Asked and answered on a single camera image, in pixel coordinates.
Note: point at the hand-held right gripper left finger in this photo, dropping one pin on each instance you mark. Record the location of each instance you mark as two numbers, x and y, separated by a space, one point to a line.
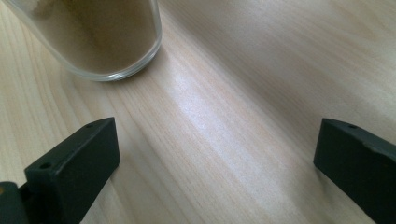
74 169

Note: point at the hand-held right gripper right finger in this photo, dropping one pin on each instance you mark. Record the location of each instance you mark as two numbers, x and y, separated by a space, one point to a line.
358 161

